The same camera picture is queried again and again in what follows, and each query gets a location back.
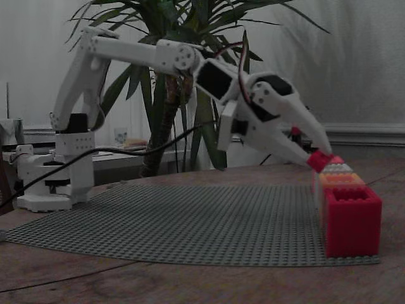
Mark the large pink-red brick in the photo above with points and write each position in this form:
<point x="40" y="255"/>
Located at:
<point x="338" y="159"/>

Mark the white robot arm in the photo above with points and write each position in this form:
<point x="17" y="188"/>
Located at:
<point x="126" y="52"/>

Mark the small red black object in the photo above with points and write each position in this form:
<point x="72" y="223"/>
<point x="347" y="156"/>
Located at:
<point x="295" y="130"/>

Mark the patterned glass cup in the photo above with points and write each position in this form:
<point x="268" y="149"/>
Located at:
<point x="120" y="136"/>

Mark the small red brick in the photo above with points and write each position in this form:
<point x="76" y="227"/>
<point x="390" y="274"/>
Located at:
<point x="318" y="161"/>

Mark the grey-white brick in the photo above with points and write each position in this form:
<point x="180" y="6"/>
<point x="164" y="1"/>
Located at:
<point x="340" y="168"/>

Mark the orange brick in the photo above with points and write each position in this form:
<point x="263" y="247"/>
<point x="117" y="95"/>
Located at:
<point x="341" y="180"/>

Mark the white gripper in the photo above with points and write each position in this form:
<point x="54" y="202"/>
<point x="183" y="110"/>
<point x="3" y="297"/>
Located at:
<point x="253" y="121"/>

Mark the white flat mount plate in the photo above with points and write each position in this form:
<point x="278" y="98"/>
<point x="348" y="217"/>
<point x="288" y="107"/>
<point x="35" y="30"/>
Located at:
<point x="226" y="126"/>

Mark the grey studded baseplate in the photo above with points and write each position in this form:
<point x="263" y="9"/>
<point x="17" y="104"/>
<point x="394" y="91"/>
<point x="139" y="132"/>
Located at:
<point x="190" y="221"/>

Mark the white sheer curtain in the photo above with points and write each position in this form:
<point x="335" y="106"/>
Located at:
<point x="348" y="63"/>

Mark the large green yucca plant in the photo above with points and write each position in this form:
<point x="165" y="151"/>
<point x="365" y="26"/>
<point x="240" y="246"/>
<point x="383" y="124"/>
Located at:
<point x="169" y="107"/>

